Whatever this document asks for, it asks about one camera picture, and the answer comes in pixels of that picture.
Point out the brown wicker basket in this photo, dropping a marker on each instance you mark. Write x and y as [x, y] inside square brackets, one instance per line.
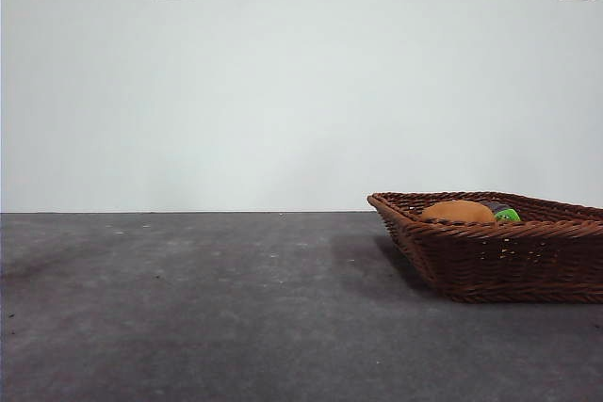
[509, 265]

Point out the purple eggplant with green stem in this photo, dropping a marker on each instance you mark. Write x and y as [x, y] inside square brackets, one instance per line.
[508, 214]

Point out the brown potato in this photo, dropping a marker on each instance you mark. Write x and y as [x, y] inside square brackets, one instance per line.
[457, 213]

